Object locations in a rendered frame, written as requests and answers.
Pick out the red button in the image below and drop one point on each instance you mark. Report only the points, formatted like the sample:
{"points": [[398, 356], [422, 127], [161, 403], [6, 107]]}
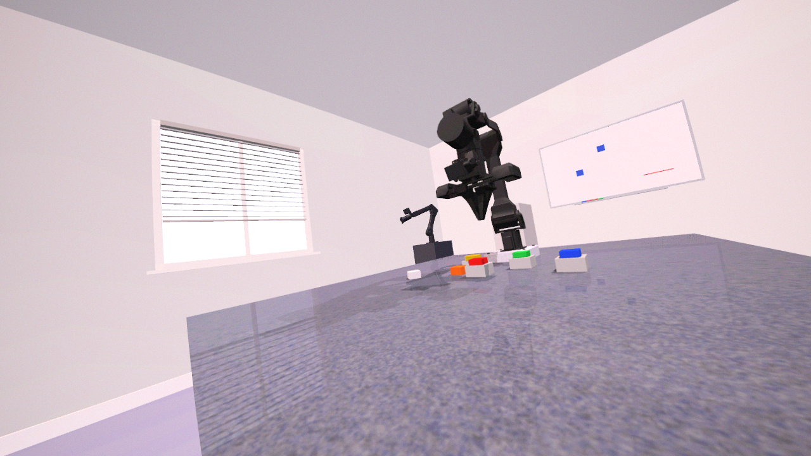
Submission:
{"points": [[479, 267]]}

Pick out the orange block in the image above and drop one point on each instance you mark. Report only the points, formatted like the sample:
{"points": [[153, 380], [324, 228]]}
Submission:
{"points": [[458, 270]]}

